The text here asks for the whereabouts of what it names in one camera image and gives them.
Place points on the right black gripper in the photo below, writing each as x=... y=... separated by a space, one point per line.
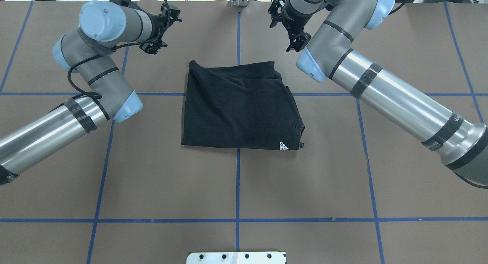
x=292 y=23

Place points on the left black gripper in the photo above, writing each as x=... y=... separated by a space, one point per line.
x=158 y=32

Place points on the black printed t-shirt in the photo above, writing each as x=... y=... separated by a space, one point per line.
x=244 y=106

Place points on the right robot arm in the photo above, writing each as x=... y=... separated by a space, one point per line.
x=323 y=32

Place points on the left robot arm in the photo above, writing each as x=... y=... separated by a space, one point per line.
x=103 y=91

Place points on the brown paper table cover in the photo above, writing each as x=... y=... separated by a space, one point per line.
x=362 y=190

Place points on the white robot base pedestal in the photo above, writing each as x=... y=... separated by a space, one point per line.
x=247 y=257

